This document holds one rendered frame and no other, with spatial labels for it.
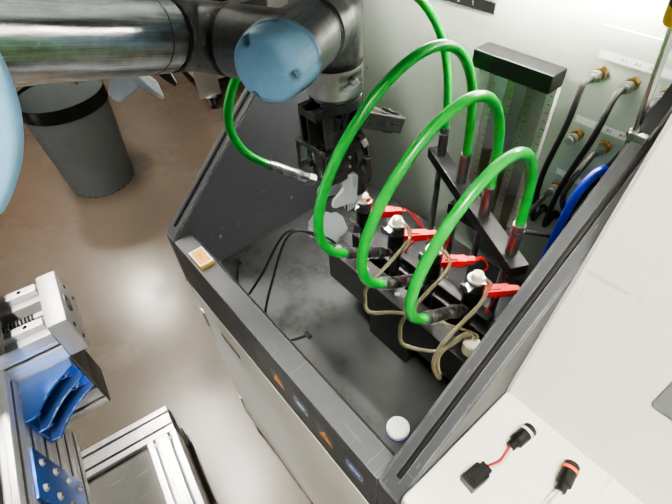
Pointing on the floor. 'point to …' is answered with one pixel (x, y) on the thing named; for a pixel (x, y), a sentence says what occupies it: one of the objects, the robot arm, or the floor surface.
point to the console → (615, 341)
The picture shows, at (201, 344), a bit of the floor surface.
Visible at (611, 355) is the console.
